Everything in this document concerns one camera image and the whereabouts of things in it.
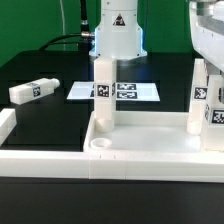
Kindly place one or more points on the white desk top tray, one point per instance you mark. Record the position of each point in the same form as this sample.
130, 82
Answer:
165, 132

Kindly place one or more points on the white left fence block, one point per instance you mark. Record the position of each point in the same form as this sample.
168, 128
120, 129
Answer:
7, 123

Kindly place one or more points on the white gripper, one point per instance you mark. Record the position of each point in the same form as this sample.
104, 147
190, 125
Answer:
207, 29

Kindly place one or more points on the white front fence bar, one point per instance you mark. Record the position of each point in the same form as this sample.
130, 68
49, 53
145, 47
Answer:
192, 167

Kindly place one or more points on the fiducial marker sheet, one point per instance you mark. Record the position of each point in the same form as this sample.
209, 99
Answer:
124, 91

